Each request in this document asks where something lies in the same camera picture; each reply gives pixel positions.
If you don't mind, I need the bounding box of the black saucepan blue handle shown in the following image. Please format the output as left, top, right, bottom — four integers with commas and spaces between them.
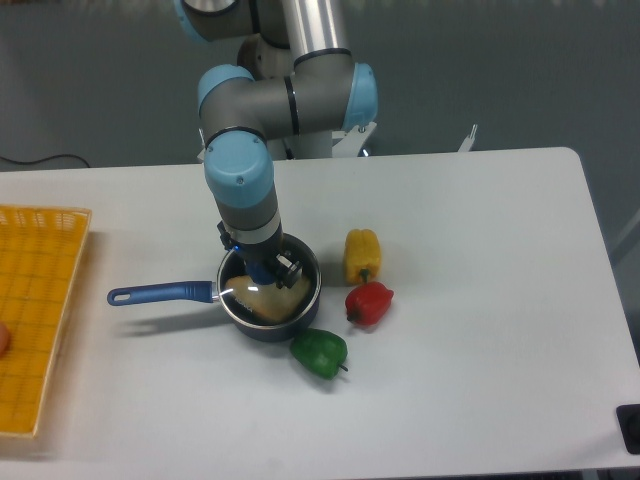
107, 234, 322, 342

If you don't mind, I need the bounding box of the glass pot lid blue knob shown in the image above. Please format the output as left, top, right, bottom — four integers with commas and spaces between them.
218, 237, 321, 328

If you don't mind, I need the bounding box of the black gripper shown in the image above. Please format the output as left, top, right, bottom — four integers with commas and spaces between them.
216, 221, 302, 289

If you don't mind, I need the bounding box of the black table corner device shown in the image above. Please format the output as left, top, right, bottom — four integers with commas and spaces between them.
616, 404, 640, 455

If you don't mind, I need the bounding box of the green bell pepper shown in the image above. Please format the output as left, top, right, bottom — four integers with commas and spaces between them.
289, 328, 348, 380

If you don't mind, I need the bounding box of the black floor cable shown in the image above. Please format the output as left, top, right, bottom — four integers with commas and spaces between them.
0, 154, 92, 168

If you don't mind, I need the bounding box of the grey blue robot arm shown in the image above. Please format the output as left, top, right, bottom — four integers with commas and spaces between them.
174, 1, 378, 288

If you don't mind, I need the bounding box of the yellow woven basket tray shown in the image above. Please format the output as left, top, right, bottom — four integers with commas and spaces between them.
1, 204, 92, 438

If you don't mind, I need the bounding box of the red bell pepper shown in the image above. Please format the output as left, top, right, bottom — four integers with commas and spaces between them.
345, 281, 394, 327

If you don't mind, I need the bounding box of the triangular toast slice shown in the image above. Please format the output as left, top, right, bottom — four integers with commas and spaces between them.
224, 275, 311, 324

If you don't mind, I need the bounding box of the yellow bell pepper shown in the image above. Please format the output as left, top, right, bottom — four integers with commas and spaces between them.
343, 229, 382, 285

